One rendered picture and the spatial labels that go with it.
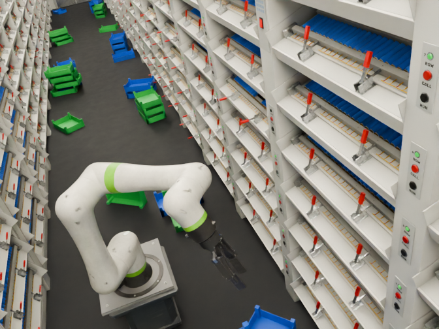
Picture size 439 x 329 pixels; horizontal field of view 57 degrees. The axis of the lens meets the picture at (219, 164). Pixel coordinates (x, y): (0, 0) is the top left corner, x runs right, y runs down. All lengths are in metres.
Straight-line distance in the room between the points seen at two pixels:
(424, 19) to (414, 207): 0.39
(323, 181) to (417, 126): 0.56
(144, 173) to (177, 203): 0.25
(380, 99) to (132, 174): 0.89
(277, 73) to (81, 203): 0.81
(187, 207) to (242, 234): 1.28
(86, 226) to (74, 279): 1.10
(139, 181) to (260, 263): 1.09
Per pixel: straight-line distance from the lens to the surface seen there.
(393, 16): 0.85
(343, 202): 1.28
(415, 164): 0.90
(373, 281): 1.34
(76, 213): 1.50
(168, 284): 1.95
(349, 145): 1.16
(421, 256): 1.02
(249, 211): 2.49
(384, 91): 0.98
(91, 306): 2.44
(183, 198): 1.26
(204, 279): 2.32
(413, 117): 0.87
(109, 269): 1.74
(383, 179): 1.05
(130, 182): 1.49
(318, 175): 1.38
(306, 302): 2.03
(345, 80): 1.06
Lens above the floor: 1.74
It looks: 34 degrees down
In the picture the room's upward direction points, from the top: 11 degrees counter-clockwise
